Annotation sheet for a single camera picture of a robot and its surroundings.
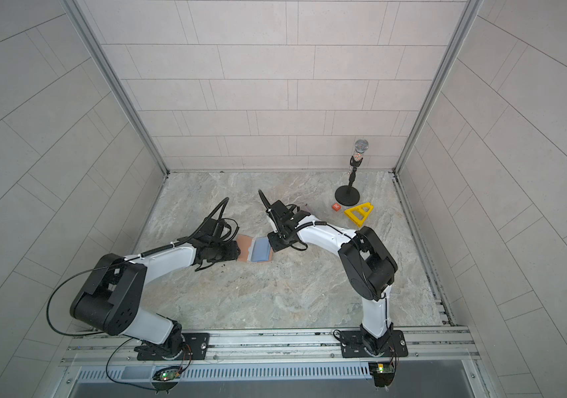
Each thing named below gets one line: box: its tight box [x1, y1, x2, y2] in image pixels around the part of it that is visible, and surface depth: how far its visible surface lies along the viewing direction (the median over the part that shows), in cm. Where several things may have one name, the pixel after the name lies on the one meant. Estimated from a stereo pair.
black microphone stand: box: [334, 155, 364, 207], surface depth 109 cm
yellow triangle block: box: [344, 202, 374, 228], surface depth 104 cm
